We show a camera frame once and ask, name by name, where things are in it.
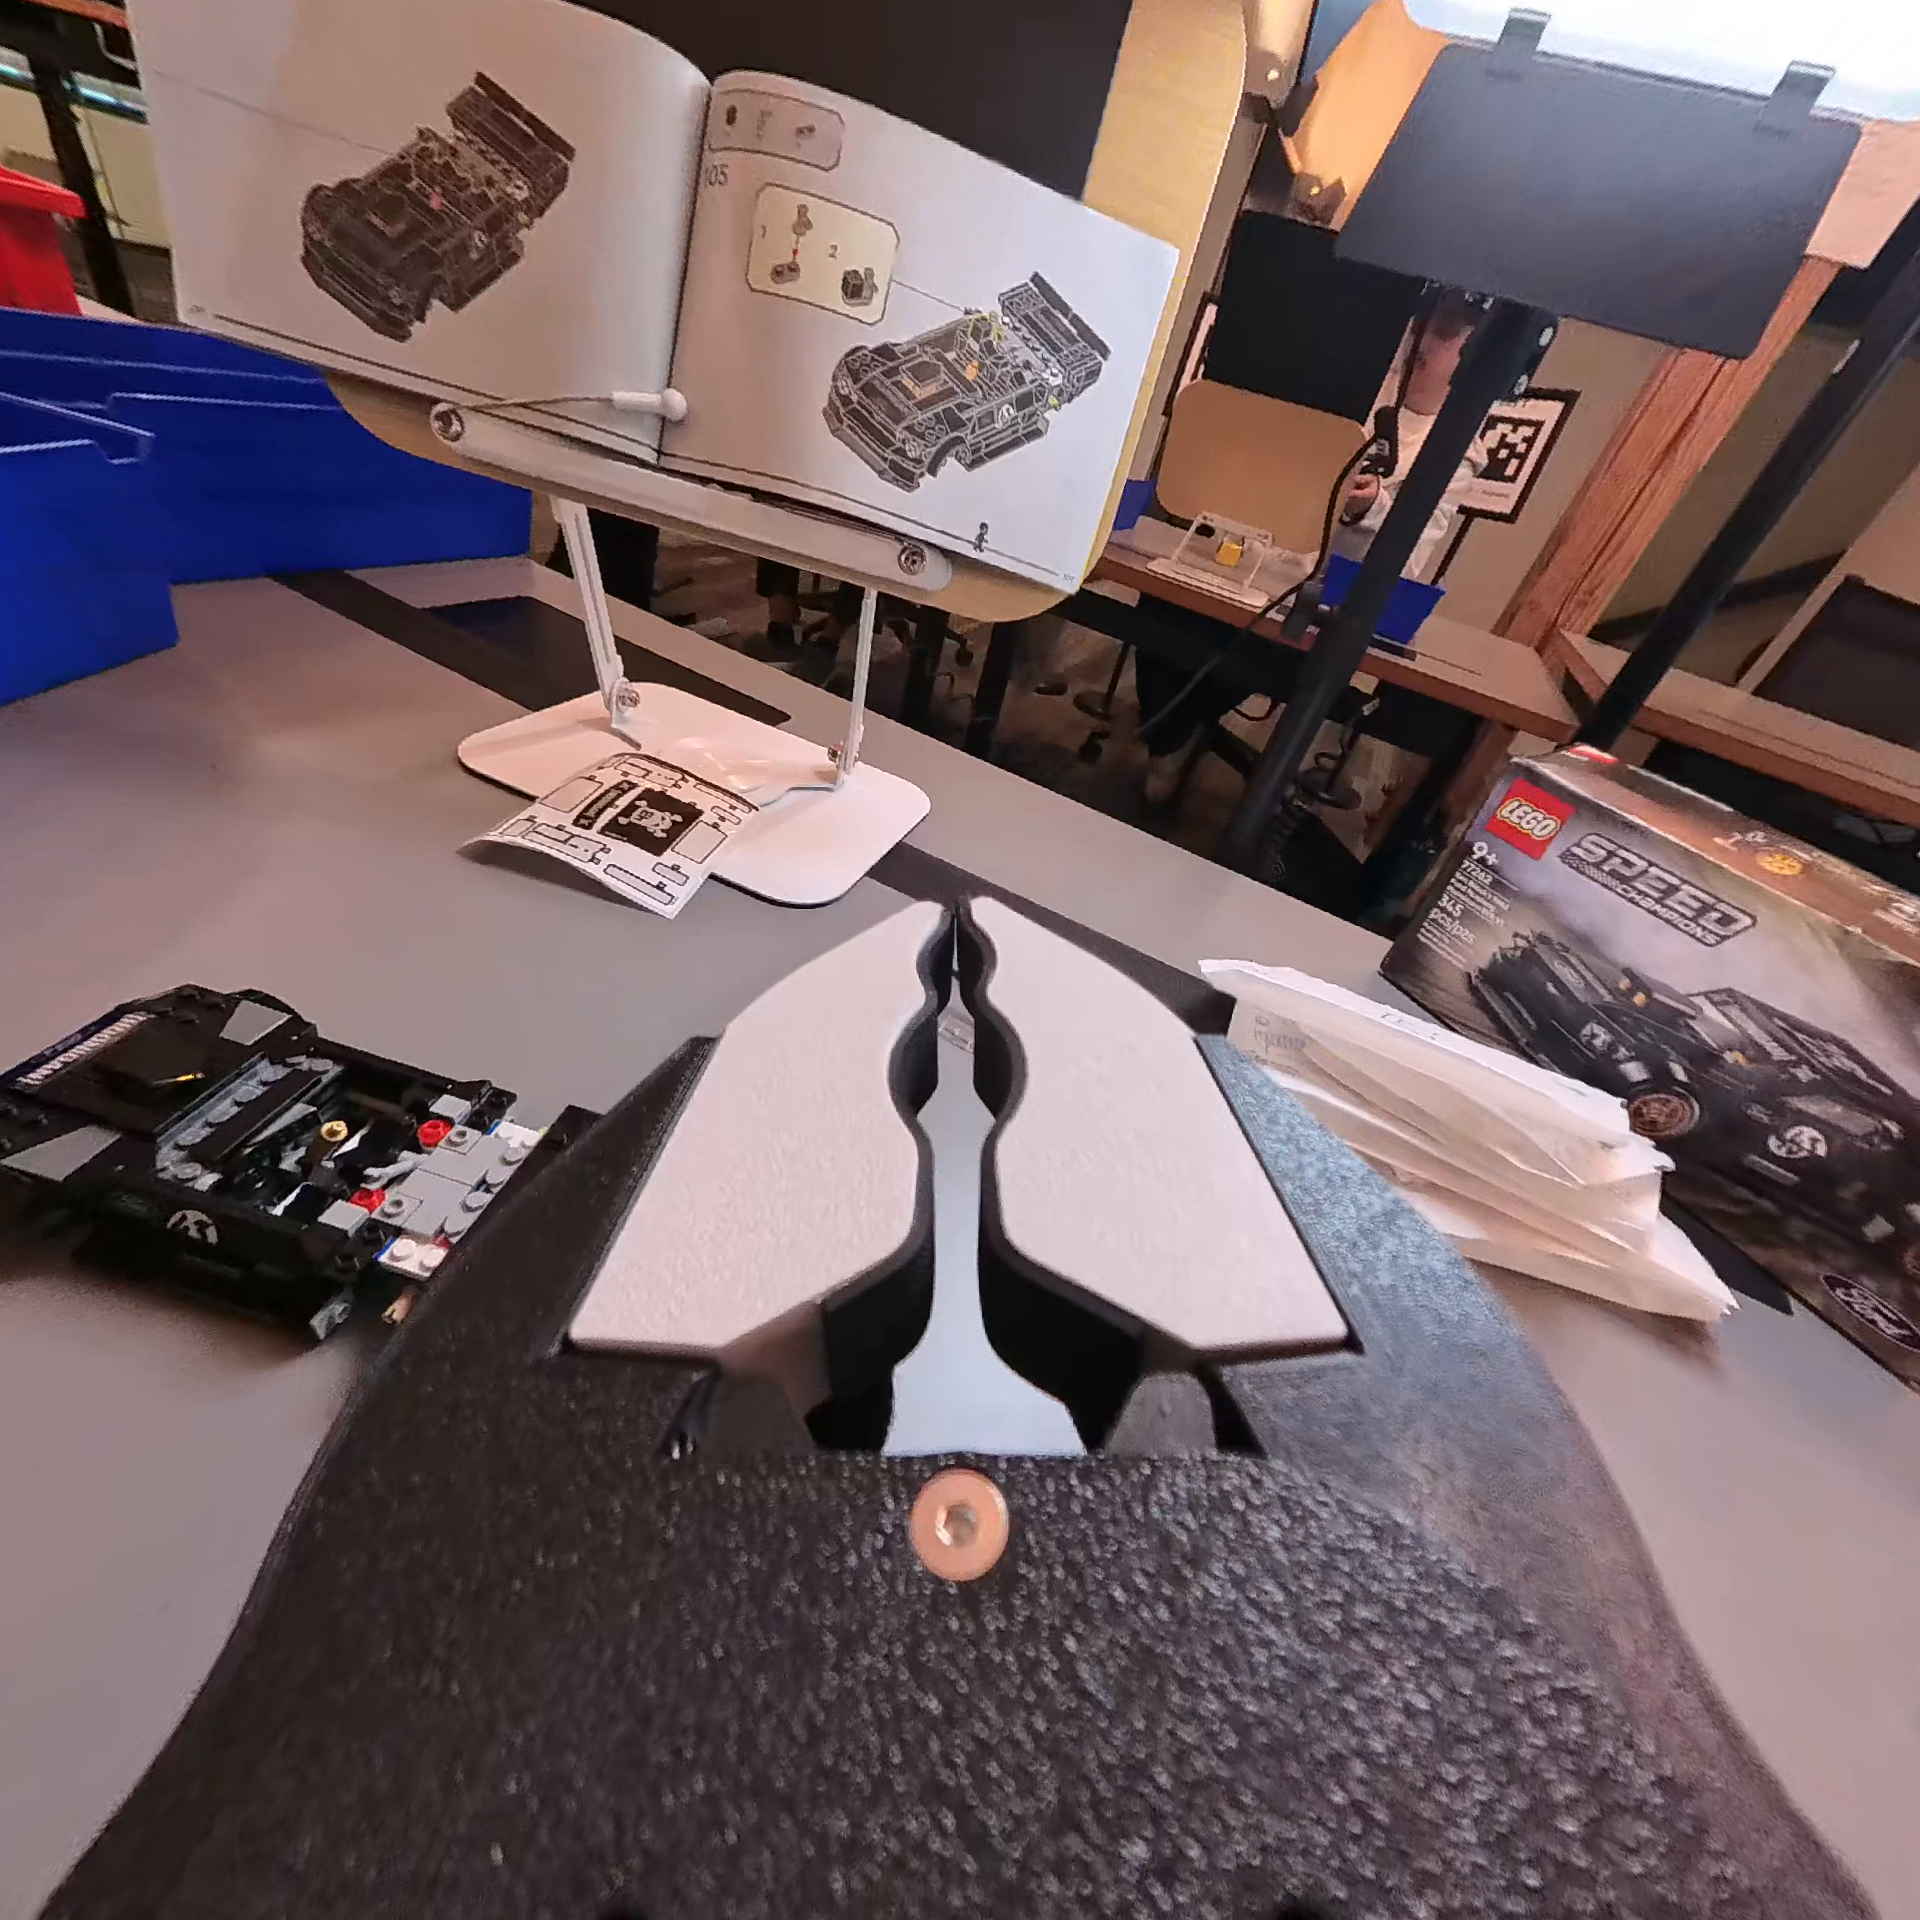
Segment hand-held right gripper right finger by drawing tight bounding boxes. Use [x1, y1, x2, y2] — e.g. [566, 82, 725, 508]
[967, 897, 1357, 1367]

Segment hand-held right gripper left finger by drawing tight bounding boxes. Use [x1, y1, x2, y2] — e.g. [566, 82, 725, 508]
[572, 901, 955, 1367]

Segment black lego car model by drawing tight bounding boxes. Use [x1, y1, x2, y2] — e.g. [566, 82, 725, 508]
[0, 986, 600, 1343]

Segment lego set box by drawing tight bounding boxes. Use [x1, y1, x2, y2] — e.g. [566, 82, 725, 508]
[1380, 746, 1920, 1387]

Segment lego instruction booklet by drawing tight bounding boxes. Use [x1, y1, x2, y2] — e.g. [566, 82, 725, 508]
[127, 0, 1182, 587]

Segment white paper bags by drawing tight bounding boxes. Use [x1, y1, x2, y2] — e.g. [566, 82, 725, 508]
[1199, 956, 1742, 1321]

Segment white sticker sheet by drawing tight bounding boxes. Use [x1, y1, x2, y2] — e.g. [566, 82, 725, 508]
[475, 751, 788, 923]

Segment wooden work table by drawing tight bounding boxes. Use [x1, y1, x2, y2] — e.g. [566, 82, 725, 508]
[1088, 513, 1583, 743]
[1562, 630, 1920, 828]

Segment small blue plastic bin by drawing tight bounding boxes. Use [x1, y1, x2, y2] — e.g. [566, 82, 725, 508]
[1322, 550, 1448, 646]

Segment white metal stand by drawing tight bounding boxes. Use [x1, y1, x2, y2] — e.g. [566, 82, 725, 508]
[324, 375, 976, 798]

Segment black light stand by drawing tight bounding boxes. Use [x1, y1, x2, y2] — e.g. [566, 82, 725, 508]
[1575, 211, 1920, 751]
[1215, 295, 1562, 877]

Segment light wooden chair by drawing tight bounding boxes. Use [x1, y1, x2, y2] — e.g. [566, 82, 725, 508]
[1156, 382, 1382, 548]

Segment black white marker tag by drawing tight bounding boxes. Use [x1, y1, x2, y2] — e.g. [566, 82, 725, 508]
[1466, 383, 1580, 529]

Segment black computer monitor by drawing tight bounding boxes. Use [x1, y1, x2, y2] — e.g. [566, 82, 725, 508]
[1199, 206, 1435, 423]

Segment studio light panel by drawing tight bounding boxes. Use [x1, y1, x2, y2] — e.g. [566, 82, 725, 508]
[1335, 0, 1920, 362]

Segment black flag board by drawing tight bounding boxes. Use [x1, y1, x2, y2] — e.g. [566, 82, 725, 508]
[572, 0, 1142, 196]

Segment red plastic bin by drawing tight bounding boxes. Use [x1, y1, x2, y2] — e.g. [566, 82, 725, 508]
[0, 167, 87, 314]

